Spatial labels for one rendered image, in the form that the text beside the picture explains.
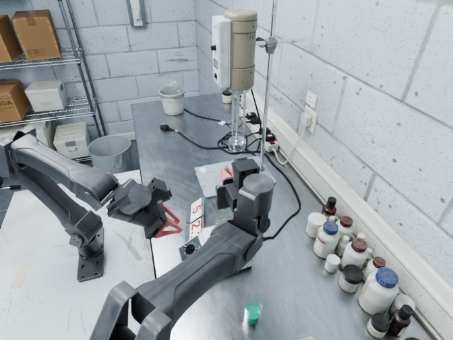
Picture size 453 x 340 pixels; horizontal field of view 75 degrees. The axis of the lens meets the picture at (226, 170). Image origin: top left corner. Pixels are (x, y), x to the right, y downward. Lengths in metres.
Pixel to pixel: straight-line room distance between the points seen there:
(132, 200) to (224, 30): 0.54
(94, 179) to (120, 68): 2.37
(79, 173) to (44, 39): 1.99
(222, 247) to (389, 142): 0.59
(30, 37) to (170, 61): 1.14
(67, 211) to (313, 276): 0.71
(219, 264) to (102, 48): 2.70
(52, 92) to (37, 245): 1.87
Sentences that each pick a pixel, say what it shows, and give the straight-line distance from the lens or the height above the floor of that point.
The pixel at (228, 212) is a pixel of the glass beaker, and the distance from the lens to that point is 0.87.
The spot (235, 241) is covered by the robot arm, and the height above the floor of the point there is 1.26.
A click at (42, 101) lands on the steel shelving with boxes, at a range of 2.91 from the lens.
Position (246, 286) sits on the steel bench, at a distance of 0.90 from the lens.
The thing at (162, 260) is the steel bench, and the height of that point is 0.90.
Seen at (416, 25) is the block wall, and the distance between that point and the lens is 0.87.
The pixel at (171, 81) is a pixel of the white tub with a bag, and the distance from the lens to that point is 1.68.
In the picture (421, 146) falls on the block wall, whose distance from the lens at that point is 0.87.
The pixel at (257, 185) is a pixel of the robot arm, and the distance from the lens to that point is 0.55.
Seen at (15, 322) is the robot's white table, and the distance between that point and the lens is 1.01.
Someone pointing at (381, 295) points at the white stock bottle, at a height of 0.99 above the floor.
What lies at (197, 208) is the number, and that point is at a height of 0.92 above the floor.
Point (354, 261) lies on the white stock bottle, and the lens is 0.94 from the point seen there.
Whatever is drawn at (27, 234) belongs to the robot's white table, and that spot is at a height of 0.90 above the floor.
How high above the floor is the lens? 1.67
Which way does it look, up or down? 37 degrees down
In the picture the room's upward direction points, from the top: straight up
